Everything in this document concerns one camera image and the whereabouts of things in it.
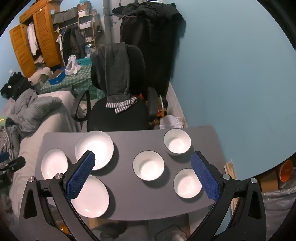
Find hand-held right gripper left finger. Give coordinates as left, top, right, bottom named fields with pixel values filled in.
left=19, top=150, right=100, bottom=241

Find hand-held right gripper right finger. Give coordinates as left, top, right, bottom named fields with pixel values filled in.
left=185, top=151, right=266, bottom=241

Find white bowl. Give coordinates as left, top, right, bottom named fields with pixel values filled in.
left=132, top=151, right=165, bottom=181
left=163, top=129, right=191, bottom=156
left=173, top=168, right=204, bottom=199

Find white plate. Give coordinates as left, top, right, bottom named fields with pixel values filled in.
left=41, top=148, right=69, bottom=180
left=69, top=174, right=110, bottom=218
left=75, top=131, right=114, bottom=171

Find striped cloth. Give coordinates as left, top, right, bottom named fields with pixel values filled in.
left=0, top=125, right=21, bottom=163

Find wooden board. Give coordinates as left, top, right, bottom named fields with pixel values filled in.
left=223, top=161, right=238, bottom=209

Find bed with grey sheet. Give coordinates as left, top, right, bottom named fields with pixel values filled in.
left=9, top=91, right=86, bottom=220

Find grey jacket on bed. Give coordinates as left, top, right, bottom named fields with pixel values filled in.
left=6, top=89, right=63, bottom=132

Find cardboard box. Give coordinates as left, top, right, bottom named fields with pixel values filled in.
left=258, top=169, right=280, bottom=193

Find white plastic bag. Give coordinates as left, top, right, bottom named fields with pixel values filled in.
left=159, top=115, right=183, bottom=130
left=65, top=55, right=82, bottom=76

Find black office chair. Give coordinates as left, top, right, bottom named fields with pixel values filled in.
left=73, top=44, right=160, bottom=132

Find black clothes pile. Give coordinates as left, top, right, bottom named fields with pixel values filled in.
left=0, top=72, right=33, bottom=100

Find grey plastic sheet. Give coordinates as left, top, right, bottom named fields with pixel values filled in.
left=261, top=185, right=296, bottom=232

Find white brick-pattern panel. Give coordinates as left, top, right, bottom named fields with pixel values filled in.
left=168, top=83, right=188, bottom=127

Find orange basin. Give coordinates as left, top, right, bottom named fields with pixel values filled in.
left=276, top=160, right=294, bottom=182

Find yellow toy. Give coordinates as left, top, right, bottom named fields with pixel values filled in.
left=156, top=97, right=168, bottom=121

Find beige clothes pile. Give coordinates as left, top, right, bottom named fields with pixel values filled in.
left=28, top=56, right=53, bottom=85

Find blue box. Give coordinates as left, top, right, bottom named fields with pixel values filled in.
left=48, top=68, right=67, bottom=86

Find green checkered tablecloth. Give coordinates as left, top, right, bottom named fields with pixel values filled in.
left=38, top=64, right=105, bottom=100

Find grey hooded sweater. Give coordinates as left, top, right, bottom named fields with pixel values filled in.
left=92, top=43, right=137, bottom=114

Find white hanging shirt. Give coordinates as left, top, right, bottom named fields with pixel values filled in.
left=27, top=23, right=39, bottom=56

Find wooden wardrobe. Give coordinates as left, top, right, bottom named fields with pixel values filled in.
left=9, top=0, right=64, bottom=78

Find hanging dark clothes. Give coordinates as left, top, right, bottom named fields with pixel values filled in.
left=57, top=27, right=86, bottom=67

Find black hanging coats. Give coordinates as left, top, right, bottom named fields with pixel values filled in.
left=112, top=0, right=186, bottom=102

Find wooden shelf unit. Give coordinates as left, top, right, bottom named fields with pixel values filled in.
left=77, top=2, right=96, bottom=58

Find grey storage boxes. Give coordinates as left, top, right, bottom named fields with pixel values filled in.
left=52, top=7, right=79, bottom=24

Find grey door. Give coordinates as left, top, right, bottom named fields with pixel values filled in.
left=103, top=0, right=122, bottom=45

